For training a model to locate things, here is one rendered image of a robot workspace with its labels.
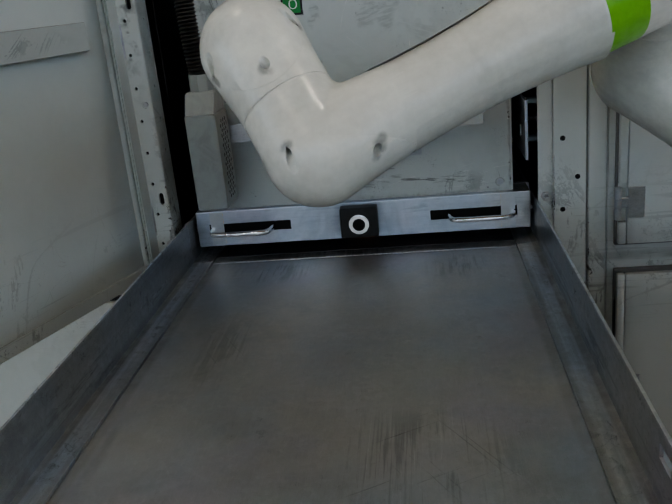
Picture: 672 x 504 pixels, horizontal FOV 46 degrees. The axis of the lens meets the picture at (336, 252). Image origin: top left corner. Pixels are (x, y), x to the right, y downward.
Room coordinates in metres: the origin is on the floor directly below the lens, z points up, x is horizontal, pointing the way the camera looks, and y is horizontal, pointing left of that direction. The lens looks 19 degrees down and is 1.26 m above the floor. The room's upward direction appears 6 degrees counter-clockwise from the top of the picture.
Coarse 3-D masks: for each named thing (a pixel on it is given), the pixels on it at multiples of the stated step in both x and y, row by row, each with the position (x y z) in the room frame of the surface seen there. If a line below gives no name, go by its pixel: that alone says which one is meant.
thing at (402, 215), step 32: (480, 192) 1.20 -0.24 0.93; (512, 192) 1.19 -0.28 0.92; (224, 224) 1.25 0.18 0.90; (256, 224) 1.24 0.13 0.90; (288, 224) 1.23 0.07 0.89; (320, 224) 1.23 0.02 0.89; (384, 224) 1.21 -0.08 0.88; (416, 224) 1.21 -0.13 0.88; (448, 224) 1.20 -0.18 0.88; (480, 224) 1.19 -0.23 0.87
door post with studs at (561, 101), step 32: (544, 96) 1.16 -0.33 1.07; (576, 96) 1.15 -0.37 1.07; (544, 128) 1.16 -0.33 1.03; (576, 128) 1.15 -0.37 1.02; (544, 160) 1.16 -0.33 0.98; (576, 160) 1.15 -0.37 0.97; (544, 192) 1.15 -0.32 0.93; (576, 192) 1.15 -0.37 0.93; (576, 224) 1.15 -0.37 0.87; (576, 256) 1.15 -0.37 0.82
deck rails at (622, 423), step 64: (192, 256) 1.22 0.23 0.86; (128, 320) 0.92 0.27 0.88; (576, 320) 0.84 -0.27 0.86; (64, 384) 0.74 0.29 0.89; (128, 384) 0.81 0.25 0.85; (576, 384) 0.71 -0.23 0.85; (640, 384) 0.58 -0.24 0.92; (0, 448) 0.61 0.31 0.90; (64, 448) 0.68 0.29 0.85; (640, 448) 0.57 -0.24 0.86
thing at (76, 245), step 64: (0, 0) 1.07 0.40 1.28; (64, 0) 1.18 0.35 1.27; (0, 64) 1.03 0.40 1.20; (64, 64) 1.15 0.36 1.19; (0, 128) 1.03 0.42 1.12; (64, 128) 1.13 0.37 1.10; (128, 128) 1.21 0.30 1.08; (0, 192) 1.01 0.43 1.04; (64, 192) 1.11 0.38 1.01; (128, 192) 1.23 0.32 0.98; (0, 256) 0.99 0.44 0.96; (64, 256) 1.09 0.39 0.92; (128, 256) 1.20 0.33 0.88; (0, 320) 0.97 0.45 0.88; (64, 320) 1.03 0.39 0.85
